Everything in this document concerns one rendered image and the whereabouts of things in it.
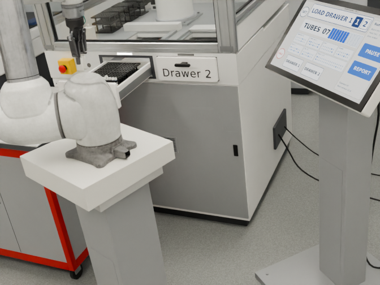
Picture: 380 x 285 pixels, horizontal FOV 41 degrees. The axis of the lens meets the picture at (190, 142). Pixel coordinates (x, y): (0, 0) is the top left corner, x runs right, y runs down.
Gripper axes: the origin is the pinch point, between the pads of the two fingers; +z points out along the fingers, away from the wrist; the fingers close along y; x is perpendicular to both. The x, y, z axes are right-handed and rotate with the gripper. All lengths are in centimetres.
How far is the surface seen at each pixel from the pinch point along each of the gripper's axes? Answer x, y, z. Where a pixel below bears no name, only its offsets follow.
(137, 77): -22.6, 7.1, 7.9
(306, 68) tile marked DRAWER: -97, -20, -12
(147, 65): -23.7, 17.5, 6.1
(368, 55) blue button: -116, -32, -22
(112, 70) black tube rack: -10.1, 8.7, 6.4
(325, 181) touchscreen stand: -107, -16, 36
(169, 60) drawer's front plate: -35.0, 16.8, 3.0
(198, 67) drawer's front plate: -49, 15, 4
